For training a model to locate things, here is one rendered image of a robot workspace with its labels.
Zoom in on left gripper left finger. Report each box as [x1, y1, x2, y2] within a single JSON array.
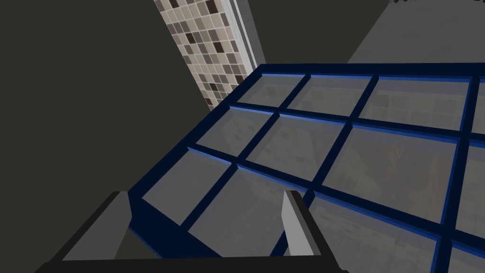
[[50, 191, 132, 262]]

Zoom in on blue glass-paned door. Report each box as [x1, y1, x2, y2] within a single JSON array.
[[128, 63, 485, 273]]

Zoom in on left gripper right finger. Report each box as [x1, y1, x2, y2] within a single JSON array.
[[282, 190, 334, 258]]

